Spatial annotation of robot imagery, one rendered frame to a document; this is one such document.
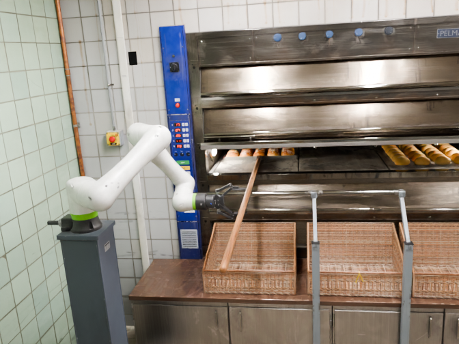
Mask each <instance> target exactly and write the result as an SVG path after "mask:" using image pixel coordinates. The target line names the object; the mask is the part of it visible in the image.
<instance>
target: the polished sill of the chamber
mask: <svg viewBox="0 0 459 344"><path fill-rule="evenodd" d="M251 174H252V172H249V173H209V174H207V181H230V180H250V177H251ZM412 177H459V169H403V170H364V171H288V172H257V174H256V177H255V180H320V179H366V178H412Z"/></svg>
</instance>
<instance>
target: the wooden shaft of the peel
mask: <svg viewBox="0 0 459 344"><path fill-rule="evenodd" d="M259 164H260V159H259V158H258V159H257V160H256V162H255V166H254V168H253V171H252V174H251V177H250V180H249V183H248V186H247V189H246V192H245V195H244V197H243V200H242V203H241V206H240V209H239V212H238V215H237V218H236V222H235V223H234V227H233V229H232V233H231V236H230V238H229V242H228V244H227V248H226V250H225V253H224V256H223V259H222V262H221V265H220V268H219V272H220V273H222V274H225V273H226V272H227V268H228V265H229V263H230V259H231V256H232V252H233V249H234V246H235V243H236V239H237V236H238V232H239V230H240V226H241V223H242V219H243V216H244V214H245V210H246V207H247V203H248V200H249V196H250V194H251V189H252V187H253V183H254V180H255V177H256V174H257V171H258V167H259Z"/></svg>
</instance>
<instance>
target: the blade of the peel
mask: <svg viewBox="0 0 459 344"><path fill-rule="evenodd" d="M280 150H281V151H282V148H281V149H280ZM226 156H227V153H226V155H224V157H223V160H256V158H257V156H239V157H226ZM277 159H296V148H294V155H291V156H281V154H280V156H267V155H266V156H262V160H277Z"/></svg>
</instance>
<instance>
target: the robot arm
mask: <svg viewBox="0 0 459 344"><path fill-rule="evenodd" d="M126 136H127V139H128V141H129V142H130V143H131V144H132V145H133V146H134V147H133V148H132V149H131V151H130V152H129V153H128V154H127V155H126V156H125V157H124V158H123V159H122V160H121V161H120V162H119V163H117V164H116V165H115V166H114V167H113V168H112V169H111V170H110V171H109V172H108V173H106V174H105V175H103V176H102V177H101V178H100V179H99V180H97V181H96V180H94V179H93V178H91V177H84V176H83V177H75V178H72V179H70V180H68V181H67V182H66V192H67V197H68V205H69V210H70V213H69V214H67V215H65V216H64V217H63V218H60V219H59V220H48V221H47V225H59V227H61V232H65V231H71V232H72V233H78V234H82V233H91V232H94V231H97V230H99V229H100V228H102V221H101V220H100V219H99V217H98V212H103V211H105V210H107V209H109V208H110V207H111V206H112V205H113V204H114V202H115V200H116V199H117V198H118V197H119V195H120V194H121V193H122V191H123V190H124V189H125V187H127V185H128V184H129V183H130V182H131V180H132V179H133V178H134V177H135V176H136V175H137V174H138V173H139V172H140V170H142V168H144V166H146V165H147V164H148V163H149V162H150V161H151V162H152V163H154V164H155V165H156V166H157V167H158V168H159V169H160V170H161V171H162V172H163V173H164V174H165V175H166V176H167V177H168V178H169V179H170V180H171V181H172V182H173V184H174V185H175V186H176V189H175V192H174V195H173V199H172V205H173V208H174V209H175V210H177V211H179V212H185V211H189V210H207V209H208V208H216V209H217V214H221V215H223V216H225V217H228V218H230V219H232V220H233V219H234V217H235V216H237V215H238V212H234V213H233V211H231V210H230V209H228V208H227V207H226V206H225V205H224V204H225V202H224V198H223V197H224V196H225V195H226V194H227V193H228V192H229V191H231V190H246V188H239V186H232V183H229V184H227V185H225V186H223V187H222V188H218V189H216V190H215V192H216V194H215V195H207V194H206V193H193V189H194V187H195V180H194V179H193V177H191V176H190V175H189V174H188V173H187V172H186V171H185V170H184V169H182V168H181V167H180V165H179V164H178V163H177V162H176V161H175V160H174V159H173V158H172V157H171V156H170V154H169V153H168V151H167V150H166V148H167V147H168V146H169V144H170V143H171V133H170V131H169V130H168V129H167V128H166V127H164V126H162V125H147V124H143V123H135V124H132V125H131V126H130V127H129V128H128V130H127V133H126ZM228 187H230V188H229V189H228V190H226V191H225V192H224V193H223V194H222V195H219V194H218V193H219V192H220V191H222V190H224V189H226V188H228ZM220 208H222V209H223V210H225V211H226V212H228V213H229V214H227V213H225V212H223V211H221V210H220Z"/></svg>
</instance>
